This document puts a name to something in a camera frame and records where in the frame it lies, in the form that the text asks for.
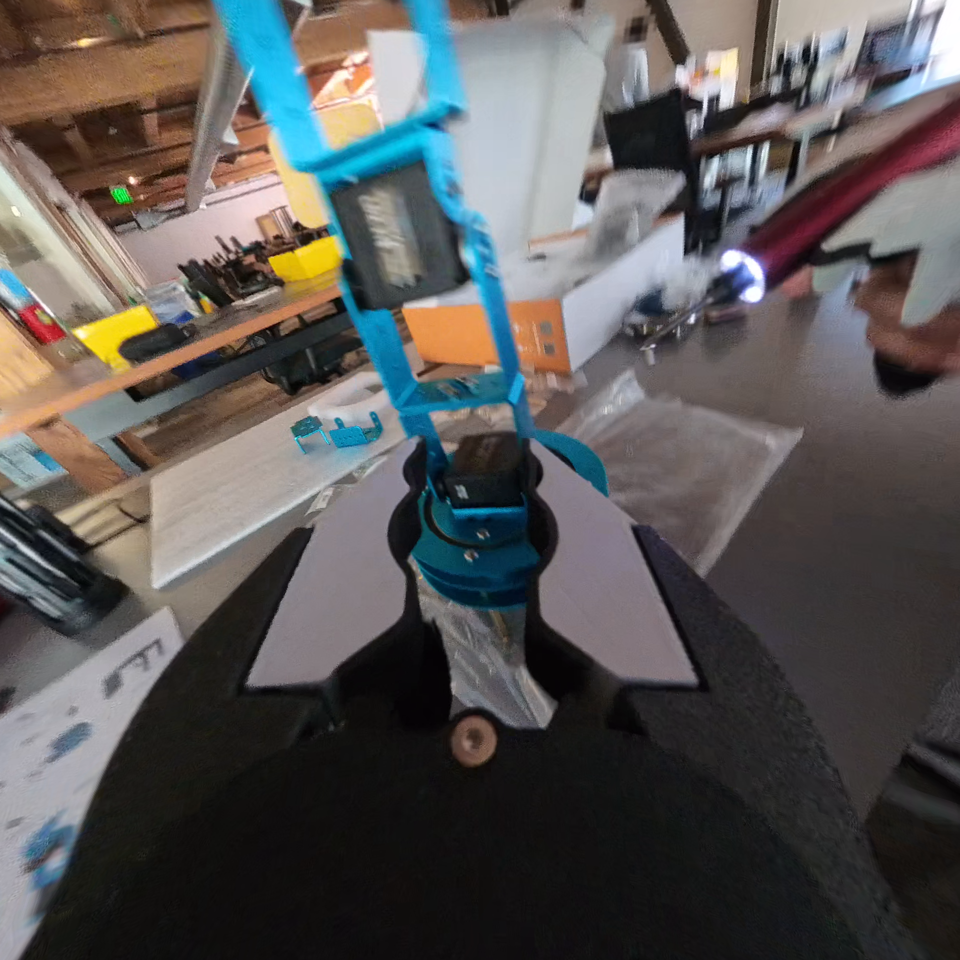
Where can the white foam packing block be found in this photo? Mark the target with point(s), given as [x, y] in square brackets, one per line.
[345, 397]

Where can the printed instruction manual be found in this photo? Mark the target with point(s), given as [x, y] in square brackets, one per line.
[82, 712]

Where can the person's right hand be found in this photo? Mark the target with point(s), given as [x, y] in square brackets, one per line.
[889, 322]

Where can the grey desk with wooden edge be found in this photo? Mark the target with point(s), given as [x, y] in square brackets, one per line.
[825, 600]

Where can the silver ventilation duct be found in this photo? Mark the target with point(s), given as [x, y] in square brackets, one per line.
[214, 135]

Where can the yellow plastic bin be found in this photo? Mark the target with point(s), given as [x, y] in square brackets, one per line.
[112, 334]
[307, 259]

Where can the wooden workbench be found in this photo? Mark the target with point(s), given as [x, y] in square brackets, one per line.
[225, 330]

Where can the blue toy robot arm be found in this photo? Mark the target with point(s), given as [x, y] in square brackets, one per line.
[375, 352]

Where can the black office chair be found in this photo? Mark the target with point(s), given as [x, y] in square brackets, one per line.
[649, 157]

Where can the orange and white cardboard box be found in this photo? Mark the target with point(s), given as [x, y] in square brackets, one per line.
[480, 330]

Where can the clear plastic bag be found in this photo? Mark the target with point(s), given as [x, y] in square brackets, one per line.
[675, 465]

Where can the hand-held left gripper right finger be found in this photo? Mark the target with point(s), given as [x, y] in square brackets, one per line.
[615, 600]

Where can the white foam sheet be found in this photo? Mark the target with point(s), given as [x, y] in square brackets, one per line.
[240, 495]

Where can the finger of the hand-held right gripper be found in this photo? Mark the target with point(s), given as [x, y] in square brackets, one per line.
[937, 225]

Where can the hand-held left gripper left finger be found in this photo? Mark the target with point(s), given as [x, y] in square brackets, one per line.
[337, 600]

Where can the red electric screwdriver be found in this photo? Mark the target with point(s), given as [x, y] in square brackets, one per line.
[825, 217]

